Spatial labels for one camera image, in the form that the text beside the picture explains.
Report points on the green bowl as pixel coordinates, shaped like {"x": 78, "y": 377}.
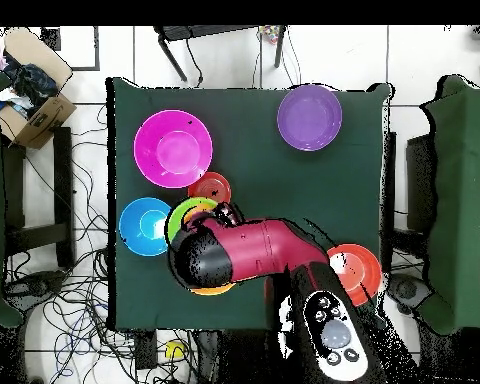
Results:
{"x": 176, "y": 218}

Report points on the large orange bowl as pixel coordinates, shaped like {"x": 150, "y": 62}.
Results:
{"x": 214, "y": 288}

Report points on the large red-orange bowl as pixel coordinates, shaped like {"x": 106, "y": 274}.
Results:
{"x": 360, "y": 272}

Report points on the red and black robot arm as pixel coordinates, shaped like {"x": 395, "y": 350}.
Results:
{"x": 256, "y": 248}

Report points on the small red bowl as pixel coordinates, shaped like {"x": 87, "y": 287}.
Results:
{"x": 210, "y": 186}

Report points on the pink bowl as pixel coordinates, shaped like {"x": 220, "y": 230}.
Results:
{"x": 173, "y": 148}

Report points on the dark green table cloth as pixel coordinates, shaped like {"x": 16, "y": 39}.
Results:
{"x": 304, "y": 180}

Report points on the blue round bowl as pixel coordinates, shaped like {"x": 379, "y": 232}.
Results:
{"x": 140, "y": 228}

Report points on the purple bowl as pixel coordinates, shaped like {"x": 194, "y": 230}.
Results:
{"x": 310, "y": 117}

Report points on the yellow ball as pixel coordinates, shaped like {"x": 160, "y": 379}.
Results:
{"x": 174, "y": 349}

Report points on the black power adapter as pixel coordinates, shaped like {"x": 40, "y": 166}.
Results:
{"x": 146, "y": 348}

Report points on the black bench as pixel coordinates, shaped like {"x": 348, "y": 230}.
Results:
{"x": 64, "y": 192}

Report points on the black chair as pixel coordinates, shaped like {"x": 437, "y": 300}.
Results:
{"x": 420, "y": 184}

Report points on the cardboard box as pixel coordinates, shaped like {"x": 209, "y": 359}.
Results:
{"x": 44, "y": 116}

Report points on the dark clothes pile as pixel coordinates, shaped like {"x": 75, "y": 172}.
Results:
{"x": 32, "y": 86}

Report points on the black metal frame table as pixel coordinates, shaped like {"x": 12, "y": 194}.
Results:
{"x": 208, "y": 32}

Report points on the black pedestal foot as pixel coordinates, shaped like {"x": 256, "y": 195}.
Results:
{"x": 408, "y": 292}
{"x": 32, "y": 286}

